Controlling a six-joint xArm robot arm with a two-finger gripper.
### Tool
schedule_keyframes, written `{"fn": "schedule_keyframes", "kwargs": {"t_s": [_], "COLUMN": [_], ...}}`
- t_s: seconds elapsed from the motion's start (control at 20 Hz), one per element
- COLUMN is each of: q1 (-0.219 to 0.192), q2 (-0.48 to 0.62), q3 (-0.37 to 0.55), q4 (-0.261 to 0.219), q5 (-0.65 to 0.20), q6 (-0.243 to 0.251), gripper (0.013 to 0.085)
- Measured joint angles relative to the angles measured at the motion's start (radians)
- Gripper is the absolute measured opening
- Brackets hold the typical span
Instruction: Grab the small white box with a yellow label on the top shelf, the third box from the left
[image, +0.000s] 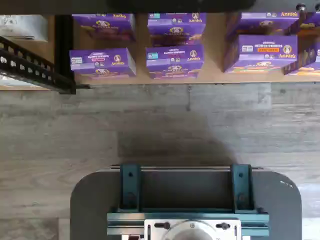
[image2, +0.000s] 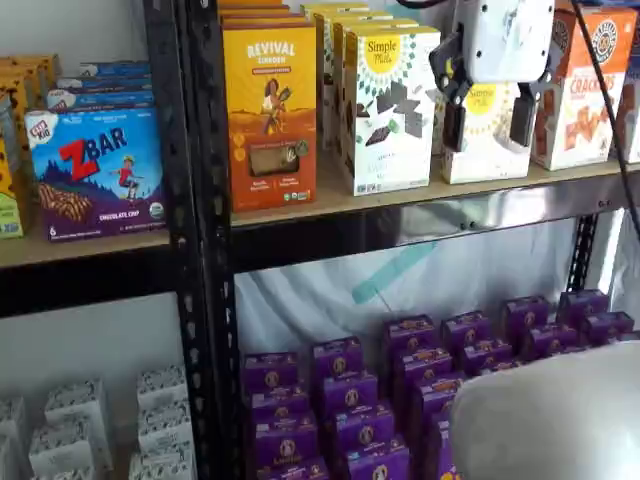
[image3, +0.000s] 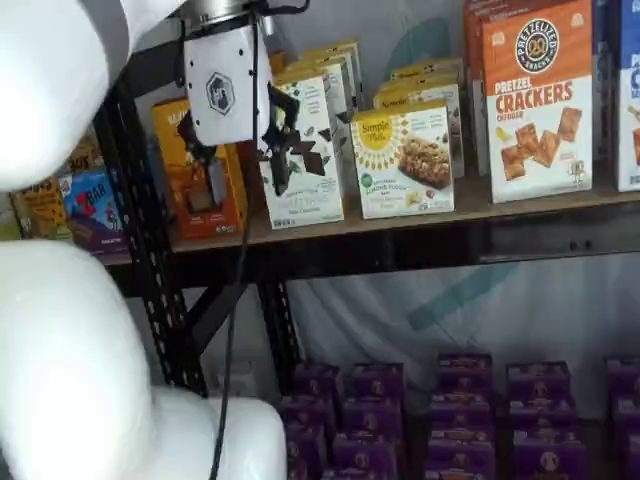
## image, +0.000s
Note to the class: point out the white box black pattern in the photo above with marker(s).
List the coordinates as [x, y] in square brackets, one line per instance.
[22, 27]

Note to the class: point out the black rounded mount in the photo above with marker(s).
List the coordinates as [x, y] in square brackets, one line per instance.
[180, 5]

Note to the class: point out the glossy black shelf beam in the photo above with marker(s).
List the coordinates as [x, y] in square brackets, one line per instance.
[50, 7]

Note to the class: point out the black perforated shelf upright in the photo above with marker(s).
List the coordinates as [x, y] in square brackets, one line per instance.
[70, 45]
[60, 45]

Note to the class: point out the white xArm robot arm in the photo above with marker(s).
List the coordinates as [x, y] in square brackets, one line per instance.
[190, 233]

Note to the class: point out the silver mounting plate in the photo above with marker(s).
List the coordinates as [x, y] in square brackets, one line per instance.
[152, 231]

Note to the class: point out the black perforated shelf beam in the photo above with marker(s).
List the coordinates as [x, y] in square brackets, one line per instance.
[30, 68]

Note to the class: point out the teal aluminium frame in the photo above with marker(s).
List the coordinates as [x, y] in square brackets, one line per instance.
[130, 187]

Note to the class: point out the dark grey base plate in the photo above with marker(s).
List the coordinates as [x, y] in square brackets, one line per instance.
[87, 212]

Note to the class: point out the purple Annie's box orange label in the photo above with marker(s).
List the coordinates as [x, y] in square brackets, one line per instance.
[265, 53]

